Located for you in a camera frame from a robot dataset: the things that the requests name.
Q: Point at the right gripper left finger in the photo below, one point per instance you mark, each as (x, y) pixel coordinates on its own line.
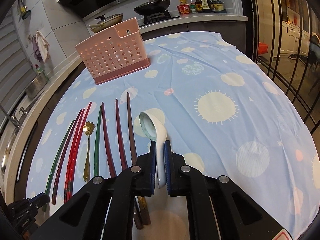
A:
(145, 182)

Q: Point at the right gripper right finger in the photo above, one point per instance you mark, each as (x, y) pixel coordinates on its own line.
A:
(173, 163)

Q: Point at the maroon chopstick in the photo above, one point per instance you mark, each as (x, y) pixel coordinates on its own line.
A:
(110, 162)
(120, 138)

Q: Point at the green chopstick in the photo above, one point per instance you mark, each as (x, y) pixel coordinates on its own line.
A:
(56, 159)
(97, 144)

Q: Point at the white ceramic soup spoon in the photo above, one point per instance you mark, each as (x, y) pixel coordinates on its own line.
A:
(155, 131)

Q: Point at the brown chopstick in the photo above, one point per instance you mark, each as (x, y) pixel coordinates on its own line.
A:
(141, 213)

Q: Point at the bright red chopstick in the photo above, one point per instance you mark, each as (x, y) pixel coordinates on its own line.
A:
(75, 135)
(75, 152)

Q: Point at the gold flower spoon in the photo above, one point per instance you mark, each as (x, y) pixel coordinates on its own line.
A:
(88, 129)

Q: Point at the blue patterned tablecloth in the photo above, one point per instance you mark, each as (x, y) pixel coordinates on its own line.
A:
(221, 112)

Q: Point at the chrome sink faucet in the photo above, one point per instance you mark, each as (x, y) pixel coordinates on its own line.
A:
(12, 118)

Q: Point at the pink perforated utensil holder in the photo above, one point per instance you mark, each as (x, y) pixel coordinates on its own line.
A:
(114, 52)

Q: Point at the stainless steel pot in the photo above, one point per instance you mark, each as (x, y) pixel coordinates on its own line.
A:
(36, 85)

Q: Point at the green dish soap bottle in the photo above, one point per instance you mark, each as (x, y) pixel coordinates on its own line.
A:
(39, 70)

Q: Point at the black gas stove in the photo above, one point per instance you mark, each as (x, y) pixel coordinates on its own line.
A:
(157, 17)

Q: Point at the beige frying pan with lid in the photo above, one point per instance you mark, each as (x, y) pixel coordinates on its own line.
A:
(105, 22)

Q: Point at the red instant noodle cup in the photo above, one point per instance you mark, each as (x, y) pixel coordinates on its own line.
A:
(184, 9)

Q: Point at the small green jar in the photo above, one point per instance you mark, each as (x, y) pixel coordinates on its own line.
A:
(193, 8)

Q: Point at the purple hanging cloth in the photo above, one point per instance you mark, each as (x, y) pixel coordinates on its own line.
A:
(36, 50)

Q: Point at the black wok with lid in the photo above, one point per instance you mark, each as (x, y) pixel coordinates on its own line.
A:
(152, 7)

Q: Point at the white hanging towel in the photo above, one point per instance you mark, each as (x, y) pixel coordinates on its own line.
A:
(43, 46)

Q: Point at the soy sauce bottle yellow cap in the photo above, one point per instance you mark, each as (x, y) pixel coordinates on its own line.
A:
(198, 5)

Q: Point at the small condiment jars tray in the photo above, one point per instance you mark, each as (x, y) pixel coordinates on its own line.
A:
(217, 6)

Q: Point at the dark vinegar bottle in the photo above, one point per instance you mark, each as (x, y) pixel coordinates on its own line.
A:
(206, 7)

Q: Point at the hanging green strainer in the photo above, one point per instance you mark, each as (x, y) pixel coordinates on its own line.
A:
(23, 11)

